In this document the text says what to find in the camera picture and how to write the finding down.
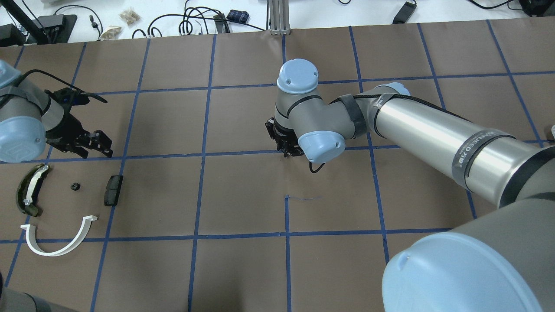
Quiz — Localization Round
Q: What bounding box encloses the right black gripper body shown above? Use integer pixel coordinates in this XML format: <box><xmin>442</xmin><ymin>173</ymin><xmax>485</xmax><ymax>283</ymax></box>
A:
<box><xmin>265</xmin><ymin>117</ymin><xmax>304</xmax><ymax>158</ymax></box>

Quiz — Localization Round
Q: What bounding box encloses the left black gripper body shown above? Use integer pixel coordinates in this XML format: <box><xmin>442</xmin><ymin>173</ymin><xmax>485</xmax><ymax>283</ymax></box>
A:
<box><xmin>46</xmin><ymin>88</ymin><xmax>93</xmax><ymax>152</ymax></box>

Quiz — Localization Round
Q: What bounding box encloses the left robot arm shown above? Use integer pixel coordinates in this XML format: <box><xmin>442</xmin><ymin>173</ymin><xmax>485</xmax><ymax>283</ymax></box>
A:
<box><xmin>0</xmin><ymin>61</ymin><xmax>113</xmax><ymax>163</ymax></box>

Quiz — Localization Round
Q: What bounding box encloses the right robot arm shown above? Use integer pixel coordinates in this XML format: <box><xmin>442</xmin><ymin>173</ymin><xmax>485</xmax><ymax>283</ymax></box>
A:
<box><xmin>265</xmin><ymin>58</ymin><xmax>554</xmax><ymax>312</ymax></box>

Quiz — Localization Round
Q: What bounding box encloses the black brake pad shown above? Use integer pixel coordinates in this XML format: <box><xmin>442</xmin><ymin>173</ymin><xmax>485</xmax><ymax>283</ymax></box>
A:
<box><xmin>104</xmin><ymin>175</ymin><xmax>124</xmax><ymax>207</ymax></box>

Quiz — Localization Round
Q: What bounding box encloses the green curved brake shoe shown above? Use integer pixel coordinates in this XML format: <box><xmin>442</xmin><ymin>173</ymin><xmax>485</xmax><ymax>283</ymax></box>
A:
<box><xmin>16</xmin><ymin>163</ymin><xmax>50</xmax><ymax>217</ymax></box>

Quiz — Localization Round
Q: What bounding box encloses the white curved plastic clip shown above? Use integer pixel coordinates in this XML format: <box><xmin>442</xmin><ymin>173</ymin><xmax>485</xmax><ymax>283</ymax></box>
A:
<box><xmin>20</xmin><ymin>215</ymin><xmax>98</xmax><ymax>257</ymax></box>

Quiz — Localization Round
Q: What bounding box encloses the aluminium frame post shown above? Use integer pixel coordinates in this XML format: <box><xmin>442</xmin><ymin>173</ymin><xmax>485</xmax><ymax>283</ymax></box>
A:
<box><xmin>267</xmin><ymin>0</ymin><xmax>291</xmax><ymax>36</ymax></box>

